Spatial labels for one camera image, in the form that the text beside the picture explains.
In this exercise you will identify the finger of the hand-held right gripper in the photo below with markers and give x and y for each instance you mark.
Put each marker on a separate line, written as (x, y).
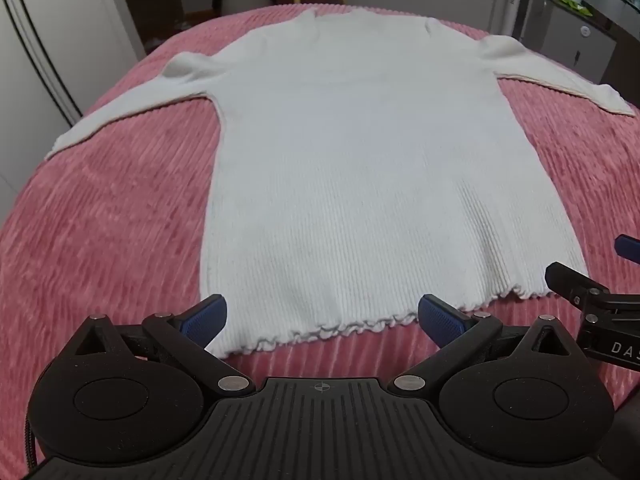
(628, 249)
(575, 282)

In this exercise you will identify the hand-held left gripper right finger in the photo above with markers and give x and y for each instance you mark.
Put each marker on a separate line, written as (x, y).
(440, 317)

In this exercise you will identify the white knit sweater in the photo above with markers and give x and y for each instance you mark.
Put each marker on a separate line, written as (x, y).
(350, 160)

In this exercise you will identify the white round bin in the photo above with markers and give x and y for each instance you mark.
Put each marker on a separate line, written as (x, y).
(250, 2)

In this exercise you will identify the white tower fan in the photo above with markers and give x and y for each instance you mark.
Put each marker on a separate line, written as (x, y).
(515, 0)

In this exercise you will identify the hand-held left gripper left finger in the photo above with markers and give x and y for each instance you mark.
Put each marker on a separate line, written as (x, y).
(206, 317)

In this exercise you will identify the grey cabinet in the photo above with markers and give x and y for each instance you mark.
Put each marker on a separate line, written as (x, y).
(565, 35)

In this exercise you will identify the white wardrobe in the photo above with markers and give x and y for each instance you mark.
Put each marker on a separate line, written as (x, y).
(50, 35)

